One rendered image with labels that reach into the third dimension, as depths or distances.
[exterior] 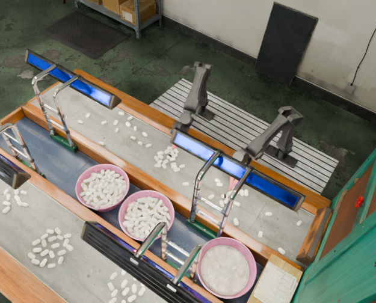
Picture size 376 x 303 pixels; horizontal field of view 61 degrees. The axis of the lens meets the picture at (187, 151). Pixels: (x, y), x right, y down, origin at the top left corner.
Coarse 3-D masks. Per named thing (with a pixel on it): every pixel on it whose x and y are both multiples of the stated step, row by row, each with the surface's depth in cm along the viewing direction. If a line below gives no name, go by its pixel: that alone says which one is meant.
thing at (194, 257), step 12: (156, 228) 111; (144, 240) 109; (168, 240) 125; (144, 252) 107; (168, 252) 134; (192, 252) 107; (168, 264) 144; (180, 276) 102; (192, 276) 133; (168, 288) 101
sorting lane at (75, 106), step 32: (64, 96) 204; (96, 128) 189; (128, 128) 190; (128, 160) 176; (192, 160) 178; (192, 192) 165; (224, 192) 167; (256, 192) 168; (256, 224) 156; (288, 224) 157; (288, 256) 147
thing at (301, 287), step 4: (340, 192) 160; (336, 196) 165; (332, 200) 170; (336, 200) 158; (332, 204) 163; (332, 208) 157; (304, 268) 144; (308, 268) 137; (304, 272) 140; (308, 272) 133; (304, 276) 136; (300, 280) 140; (304, 280) 132; (300, 284) 136; (304, 284) 130; (296, 288) 140; (300, 288) 131; (304, 288) 129; (296, 292) 135; (300, 292) 128; (296, 296) 131; (300, 296) 127; (292, 300) 134; (296, 300) 127
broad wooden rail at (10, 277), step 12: (0, 252) 138; (0, 264) 135; (12, 264) 135; (0, 276) 132; (12, 276) 132; (24, 276) 132; (0, 288) 129; (12, 288) 129; (24, 288) 130; (36, 288) 130; (48, 288) 130; (12, 300) 127; (24, 300) 127; (36, 300) 127; (48, 300) 127; (60, 300) 128
